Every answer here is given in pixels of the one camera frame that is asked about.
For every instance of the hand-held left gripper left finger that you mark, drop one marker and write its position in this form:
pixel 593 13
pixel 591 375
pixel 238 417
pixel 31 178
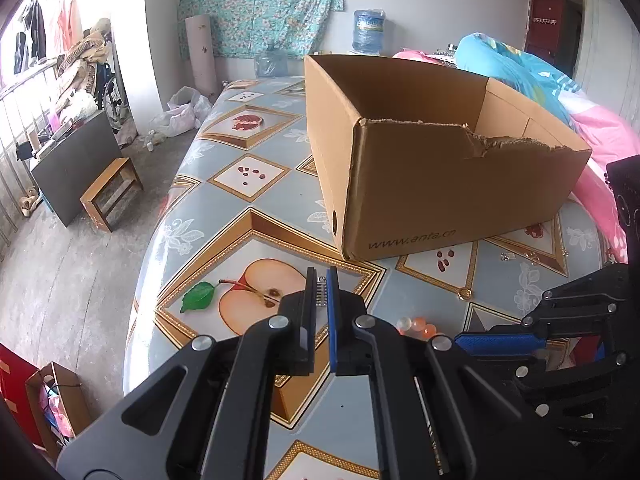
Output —
pixel 300 325

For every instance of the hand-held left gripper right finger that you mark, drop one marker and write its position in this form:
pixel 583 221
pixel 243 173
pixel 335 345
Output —
pixel 332 320

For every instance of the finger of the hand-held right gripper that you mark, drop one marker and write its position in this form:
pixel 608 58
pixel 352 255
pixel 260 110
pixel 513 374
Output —
pixel 575 379
pixel 590 300

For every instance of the small silver metal clip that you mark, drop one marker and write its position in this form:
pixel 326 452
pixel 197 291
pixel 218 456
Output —
pixel 321 296

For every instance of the brown cardboard box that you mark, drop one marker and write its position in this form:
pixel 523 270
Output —
pixel 425 200

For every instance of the pink quilt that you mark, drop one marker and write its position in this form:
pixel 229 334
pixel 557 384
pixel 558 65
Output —
pixel 605 130

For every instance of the fruit print tablecloth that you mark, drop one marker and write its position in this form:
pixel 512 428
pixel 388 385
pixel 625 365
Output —
pixel 235 210

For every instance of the light blue quilt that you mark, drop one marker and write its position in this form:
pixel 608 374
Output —
pixel 520 70

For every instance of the red wooden door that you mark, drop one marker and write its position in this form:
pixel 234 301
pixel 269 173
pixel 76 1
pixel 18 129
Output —
pixel 542 15

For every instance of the small wooden stool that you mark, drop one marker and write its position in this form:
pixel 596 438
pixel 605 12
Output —
pixel 112 180

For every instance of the small open cardboard carton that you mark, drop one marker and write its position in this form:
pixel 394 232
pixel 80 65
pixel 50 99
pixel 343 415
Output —
pixel 70 400

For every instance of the white plastic bags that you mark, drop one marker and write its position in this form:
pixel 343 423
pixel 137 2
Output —
pixel 177 115

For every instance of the clear water jug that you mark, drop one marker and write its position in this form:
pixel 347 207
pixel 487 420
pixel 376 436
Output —
pixel 271 62

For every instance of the dark grey board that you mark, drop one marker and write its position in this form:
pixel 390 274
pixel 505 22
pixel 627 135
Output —
pixel 75 170

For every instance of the beige rolled mat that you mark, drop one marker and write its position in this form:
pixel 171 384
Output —
pixel 200 55

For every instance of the red box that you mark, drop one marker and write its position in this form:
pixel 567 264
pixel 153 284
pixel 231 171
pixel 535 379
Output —
pixel 17 390

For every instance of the large blue water jug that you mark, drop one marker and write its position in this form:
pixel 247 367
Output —
pixel 369 30

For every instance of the beige shoes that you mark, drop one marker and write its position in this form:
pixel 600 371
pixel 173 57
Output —
pixel 29 204

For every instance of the teal floral curtain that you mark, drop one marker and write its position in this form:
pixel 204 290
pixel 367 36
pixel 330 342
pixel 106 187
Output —
pixel 260 5

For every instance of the pile of blankets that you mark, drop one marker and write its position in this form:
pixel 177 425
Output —
pixel 80 70

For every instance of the metal railing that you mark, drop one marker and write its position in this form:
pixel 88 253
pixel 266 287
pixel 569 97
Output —
pixel 15 125

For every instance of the pink hanging garment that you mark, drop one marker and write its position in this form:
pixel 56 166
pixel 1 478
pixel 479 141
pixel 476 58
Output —
pixel 67 20

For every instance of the black hanging garment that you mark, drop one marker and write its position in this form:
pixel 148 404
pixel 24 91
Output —
pixel 30 35

